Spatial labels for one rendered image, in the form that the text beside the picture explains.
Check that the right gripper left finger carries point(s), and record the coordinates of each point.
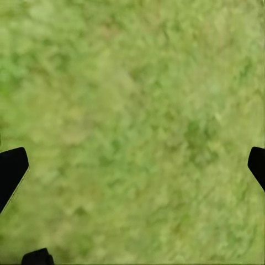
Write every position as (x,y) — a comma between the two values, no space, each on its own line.
(13,166)

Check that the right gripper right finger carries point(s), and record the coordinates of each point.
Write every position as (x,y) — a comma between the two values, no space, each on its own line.
(256,164)

